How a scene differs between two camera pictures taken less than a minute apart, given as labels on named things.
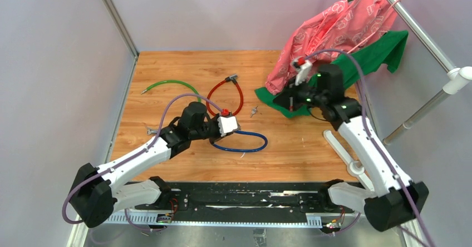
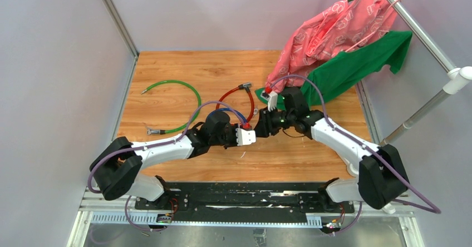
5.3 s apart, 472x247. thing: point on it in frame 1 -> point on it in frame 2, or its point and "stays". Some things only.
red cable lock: x=232 y=78 -> x=247 y=124
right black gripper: x=287 y=100 -> x=262 y=128
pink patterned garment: x=330 y=33 stays
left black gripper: x=216 y=121 -> x=233 y=129
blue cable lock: x=259 y=148 -> x=236 y=112
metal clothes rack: x=456 y=77 stays
